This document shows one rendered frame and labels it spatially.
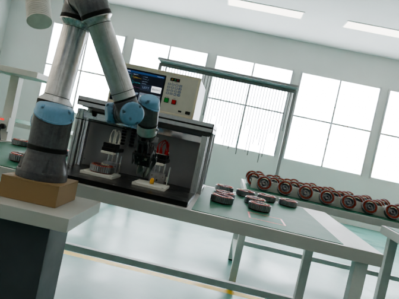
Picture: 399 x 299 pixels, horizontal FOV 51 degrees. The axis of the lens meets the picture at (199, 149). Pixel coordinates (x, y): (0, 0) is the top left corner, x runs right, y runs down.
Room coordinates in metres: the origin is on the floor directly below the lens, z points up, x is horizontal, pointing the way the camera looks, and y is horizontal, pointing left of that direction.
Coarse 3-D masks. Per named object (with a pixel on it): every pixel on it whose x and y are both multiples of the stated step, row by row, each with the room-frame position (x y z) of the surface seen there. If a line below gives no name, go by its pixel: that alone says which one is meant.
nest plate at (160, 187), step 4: (136, 180) 1.91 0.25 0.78; (140, 180) 1.94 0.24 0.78; (144, 180) 1.97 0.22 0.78; (132, 184) 1.85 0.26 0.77; (136, 184) 1.84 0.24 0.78; (140, 184) 1.84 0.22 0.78; (144, 184) 1.85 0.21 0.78; (148, 184) 1.88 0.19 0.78; (152, 184) 1.91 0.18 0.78; (156, 184) 1.94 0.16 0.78; (160, 184) 1.97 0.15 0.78; (152, 188) 1.84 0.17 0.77; (156, 188) 1.84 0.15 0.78; (160, 188) 1.84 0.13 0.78; (164, 188) 1.86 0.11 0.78; (168, 188) 1.96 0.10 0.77
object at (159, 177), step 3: (153, 171) 2.05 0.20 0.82; (156, 171) 2.08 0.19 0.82; (150, 174) 2.04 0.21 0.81; (153, 174) 2.04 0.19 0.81; (156, 174) 2.04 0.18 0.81; (159, 174) 2.03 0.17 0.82; (162, 174) 2.03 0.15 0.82; (165, 174) 2.04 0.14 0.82; (150, 177) 2.04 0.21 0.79; (153, 177) 2.04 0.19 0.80; (156, 177) 2.04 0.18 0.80; (159, 177) 2.03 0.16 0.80; (162, 177) 2.03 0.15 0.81; (156, 180) 2.03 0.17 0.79; (159, 180) 2.03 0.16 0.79; (162, 180) 2.03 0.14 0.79; (162, 183) 2.03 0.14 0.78
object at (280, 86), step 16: (160, 64) 5.55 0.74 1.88; (176, 64) 5.41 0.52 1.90; (192, 64) 5.28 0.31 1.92; (240, 80) 5.47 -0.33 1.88; (256, 80) 5.30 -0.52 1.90; (272, 80) 5.21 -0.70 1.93; (224, 96) 5.50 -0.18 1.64; (256, 96) 5.47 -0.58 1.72; (272, 96) 5.45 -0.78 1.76; (256, 112) 5.46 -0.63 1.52; (288, 128) 5.42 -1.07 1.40
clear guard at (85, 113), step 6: (84, 108) 1.83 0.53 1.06; (90, 108) 1.83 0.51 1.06; (78, 114) 1.80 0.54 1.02; (84, 114) 1.80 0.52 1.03; (90, 114) 1.81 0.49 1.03; (102, 114) 1.81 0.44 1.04; (90, 120) 1.78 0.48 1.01; (96, 120) 1.78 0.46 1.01; (102, 120) 1.79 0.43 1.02; (120, 126) 1.77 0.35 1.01; (126, 126) 1.78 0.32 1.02
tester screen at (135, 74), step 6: (132, 72) 2.06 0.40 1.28; (138, 72) 2.06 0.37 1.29; (132, 78) 2.06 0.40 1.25; (138, 78) 2.06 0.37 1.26; (144, 78) 2.06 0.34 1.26; (150, 78) 2.05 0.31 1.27; (156, 78) 2.05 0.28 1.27; (162, 78) 2.05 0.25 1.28; (132, 84) 2.06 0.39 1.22; (138, 84) 2.06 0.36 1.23; (150, 84) 2.05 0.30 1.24; (156, 84) 2.05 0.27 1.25; (162, 84) 2.05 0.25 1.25; (138, 90) 2.06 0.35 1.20
